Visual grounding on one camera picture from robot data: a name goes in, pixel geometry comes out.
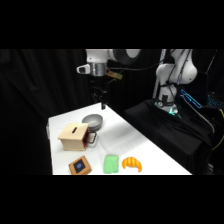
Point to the orange toy croissant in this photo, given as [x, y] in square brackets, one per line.
[131, 163]

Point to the black cloth-covered robot stand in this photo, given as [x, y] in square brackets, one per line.
[173, 133]

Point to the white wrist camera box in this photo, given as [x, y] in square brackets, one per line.
[83, 69]

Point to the blue-lit device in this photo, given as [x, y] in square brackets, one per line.
[191, 98]

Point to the light wooden box with slot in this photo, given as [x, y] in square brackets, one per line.
[71, 136]

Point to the blue-lit keyboard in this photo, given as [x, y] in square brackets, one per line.
[216, 100]

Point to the yellow tag on wrist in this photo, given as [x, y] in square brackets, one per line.
[115, 75]

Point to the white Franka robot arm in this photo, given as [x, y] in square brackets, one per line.
[170, 71]

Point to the green folded cloth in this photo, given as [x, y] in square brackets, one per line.
[111, 164]

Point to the wooden block with black top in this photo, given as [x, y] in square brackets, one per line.
[80, 165]

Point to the black curtain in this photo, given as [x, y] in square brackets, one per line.
[36, 93]

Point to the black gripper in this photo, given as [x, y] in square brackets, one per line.
[98, 87]

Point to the grey metal bowl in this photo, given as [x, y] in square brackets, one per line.
[93, 121]

